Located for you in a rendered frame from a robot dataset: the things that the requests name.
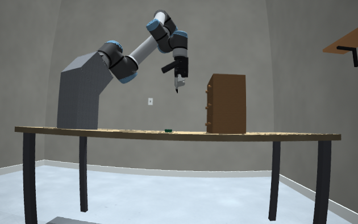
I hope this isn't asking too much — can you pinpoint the brown wooden chest of drawers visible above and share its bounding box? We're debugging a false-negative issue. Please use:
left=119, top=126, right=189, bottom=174
left=207, top=74, right=246, bottom=134

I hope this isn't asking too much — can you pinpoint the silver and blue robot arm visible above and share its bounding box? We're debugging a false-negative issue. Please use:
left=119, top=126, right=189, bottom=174
left=97, top=10, right=188, bottom=84

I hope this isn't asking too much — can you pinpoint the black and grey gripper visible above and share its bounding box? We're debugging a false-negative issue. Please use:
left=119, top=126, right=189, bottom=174
left=174, top=56, right=188, bottom=93

